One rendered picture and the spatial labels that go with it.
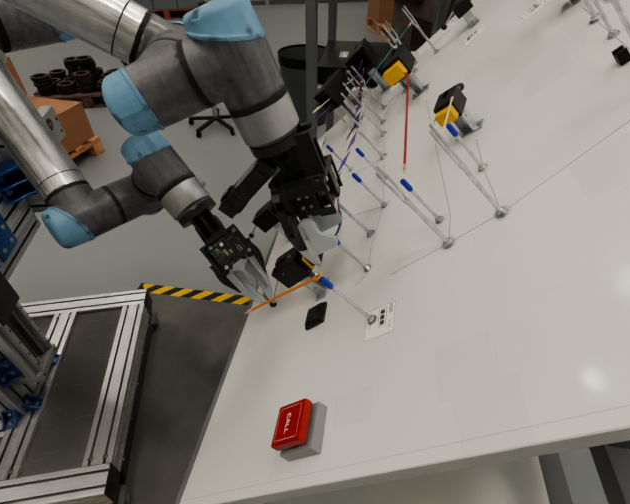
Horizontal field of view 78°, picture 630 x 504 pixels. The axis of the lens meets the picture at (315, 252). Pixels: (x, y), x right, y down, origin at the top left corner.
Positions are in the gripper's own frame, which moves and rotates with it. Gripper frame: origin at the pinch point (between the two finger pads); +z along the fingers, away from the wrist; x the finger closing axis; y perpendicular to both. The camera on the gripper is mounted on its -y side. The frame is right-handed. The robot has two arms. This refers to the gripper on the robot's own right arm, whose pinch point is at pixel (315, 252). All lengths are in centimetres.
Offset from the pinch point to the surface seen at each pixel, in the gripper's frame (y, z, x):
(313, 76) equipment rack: -16, -2, 91
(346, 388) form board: 6.1, 4.9, -21.0
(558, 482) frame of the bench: 30, 48, -15
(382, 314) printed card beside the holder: 10.7, 2.7, -12.0
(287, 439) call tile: 0.1, 3.9, -27.6
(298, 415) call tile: 1.1, 3.4, -25.1
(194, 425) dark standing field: -89, 88, 14
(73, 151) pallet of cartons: -244, 17, 195
